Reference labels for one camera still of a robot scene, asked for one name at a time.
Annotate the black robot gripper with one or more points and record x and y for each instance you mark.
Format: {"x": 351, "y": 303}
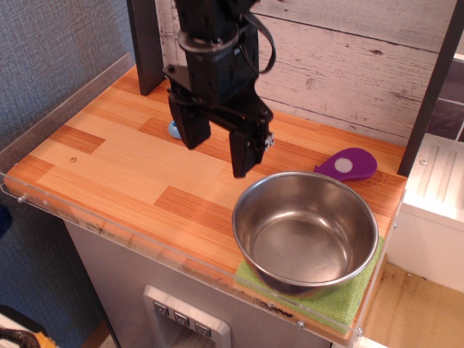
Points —
{"x": 219, "y": 88}

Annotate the stainless steel pot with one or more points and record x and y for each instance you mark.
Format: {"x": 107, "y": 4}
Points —
{"x": 304, "y": 234}

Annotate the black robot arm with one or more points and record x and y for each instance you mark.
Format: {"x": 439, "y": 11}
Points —
{"x": 211, "y": 26}

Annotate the blue grey toy scoop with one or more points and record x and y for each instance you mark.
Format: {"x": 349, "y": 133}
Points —
{"x": 173, "y": 130}

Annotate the purple toy eggplant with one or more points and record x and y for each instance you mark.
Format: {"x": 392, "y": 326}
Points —
{"x": 352, "y": 164}

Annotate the grey toy fridge cabinet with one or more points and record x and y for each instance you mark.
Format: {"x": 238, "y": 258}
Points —
{"x": 120, "y": 275}

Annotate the silver dispenser panel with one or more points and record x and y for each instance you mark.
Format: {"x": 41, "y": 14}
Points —
{"x": 177, "y": 323}

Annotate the green folded cloth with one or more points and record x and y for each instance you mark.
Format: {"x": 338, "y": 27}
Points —
{"x": 337, "y": 309}

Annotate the white toy sink unit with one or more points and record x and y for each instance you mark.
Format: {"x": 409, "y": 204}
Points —
{"x": 428, "y": 235}

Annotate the orange object bottom left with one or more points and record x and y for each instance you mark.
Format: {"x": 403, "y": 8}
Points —
{"x": 37, "y": 340}

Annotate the dark left shelf post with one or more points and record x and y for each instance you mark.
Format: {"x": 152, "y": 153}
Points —
{"x": 147, "y": 46}

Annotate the dark shelf post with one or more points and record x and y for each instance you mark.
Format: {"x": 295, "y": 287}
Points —
{"x": 147, "y": 46}
{"x": 438, "y": 77}

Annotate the dark right shelf post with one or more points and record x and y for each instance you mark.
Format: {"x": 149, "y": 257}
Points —
{"x": 438, "y": 77}

